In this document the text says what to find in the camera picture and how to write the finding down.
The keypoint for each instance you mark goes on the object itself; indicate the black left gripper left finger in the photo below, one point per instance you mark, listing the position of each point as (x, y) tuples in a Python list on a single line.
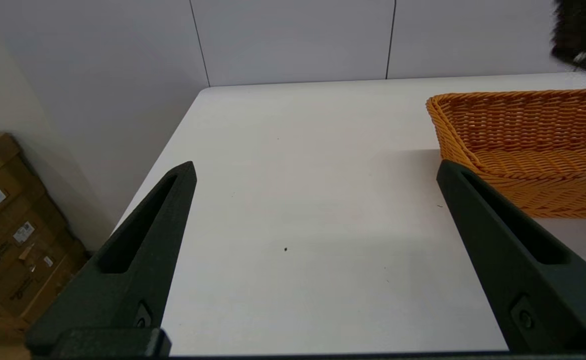
[(133, 270)]

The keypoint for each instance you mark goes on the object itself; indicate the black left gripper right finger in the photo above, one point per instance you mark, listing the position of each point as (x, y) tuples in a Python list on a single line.
[(543, 300)]

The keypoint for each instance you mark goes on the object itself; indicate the orange wicker basket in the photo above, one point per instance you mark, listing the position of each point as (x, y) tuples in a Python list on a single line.
[(523, 130)]

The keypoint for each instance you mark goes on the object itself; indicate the dark brown wicker basket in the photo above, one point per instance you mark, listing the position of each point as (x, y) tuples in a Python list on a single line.
[(585, 30)]

